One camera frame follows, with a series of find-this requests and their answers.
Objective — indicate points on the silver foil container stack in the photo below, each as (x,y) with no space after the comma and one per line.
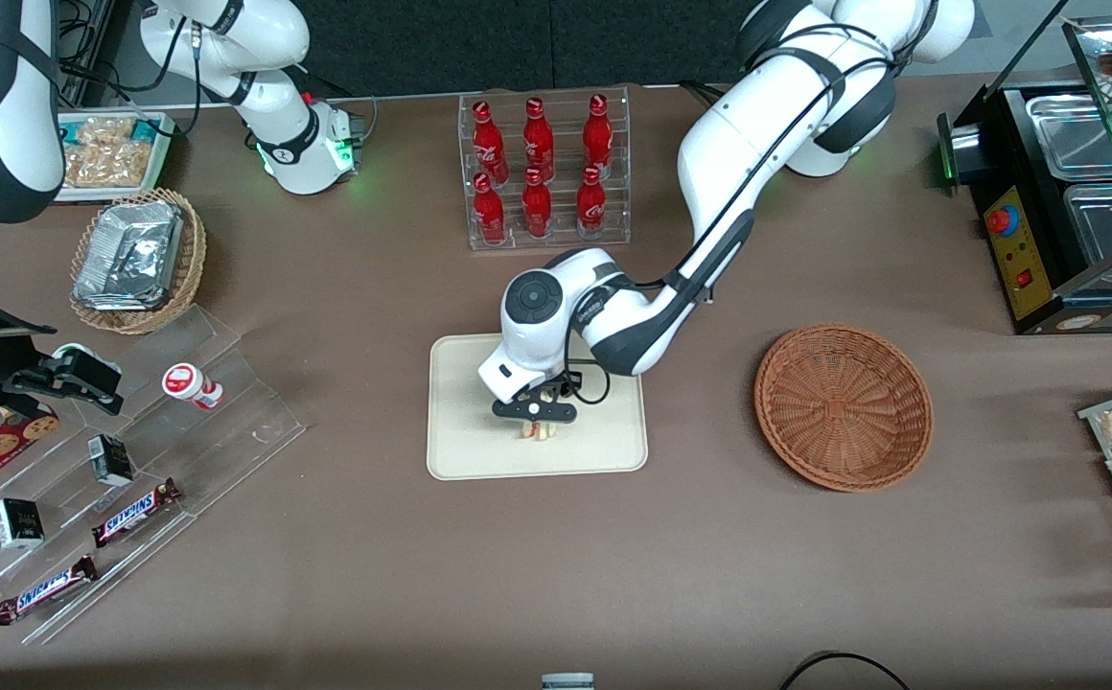
(129,254)

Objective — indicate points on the snickers chocolate bar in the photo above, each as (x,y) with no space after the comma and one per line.
(134,513)
(46,589)

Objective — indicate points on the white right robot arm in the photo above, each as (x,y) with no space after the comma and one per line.
(0,115)

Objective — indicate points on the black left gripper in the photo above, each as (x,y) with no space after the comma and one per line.
(567,385)

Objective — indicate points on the cream rectangular plastic tray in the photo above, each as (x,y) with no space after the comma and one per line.
(479,450)

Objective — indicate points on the clear acrylic bottle rack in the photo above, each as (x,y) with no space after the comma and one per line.
(566,240)

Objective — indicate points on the white green small cup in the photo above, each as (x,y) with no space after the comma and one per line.
(72,351)

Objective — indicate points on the small black carton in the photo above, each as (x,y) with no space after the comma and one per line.
(17,523)
(110,460)

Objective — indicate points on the grey white small device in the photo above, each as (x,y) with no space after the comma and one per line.
(567,682)

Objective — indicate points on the triangular sandwich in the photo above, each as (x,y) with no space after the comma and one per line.
(538,431)

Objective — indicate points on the clear acrylic stepped display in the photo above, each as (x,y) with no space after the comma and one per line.
(230,431)

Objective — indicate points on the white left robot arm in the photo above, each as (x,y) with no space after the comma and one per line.
(757,134)

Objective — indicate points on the black food warmer machine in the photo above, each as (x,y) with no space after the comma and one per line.
(1016,259)

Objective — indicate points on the red cola bottle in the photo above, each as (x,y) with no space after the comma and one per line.
(490,144)
(591,206)
(537,211)
(539,144)
(489,216)
(598,139)

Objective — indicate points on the red white small bottle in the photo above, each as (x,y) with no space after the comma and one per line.
(187,383)

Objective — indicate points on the light wicker basket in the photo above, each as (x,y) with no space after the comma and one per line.
(192,259)

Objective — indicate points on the white snack tray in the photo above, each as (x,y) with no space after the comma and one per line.
(158,125)

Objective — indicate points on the round brown wicker basket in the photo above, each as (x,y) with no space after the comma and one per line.
(844,412)

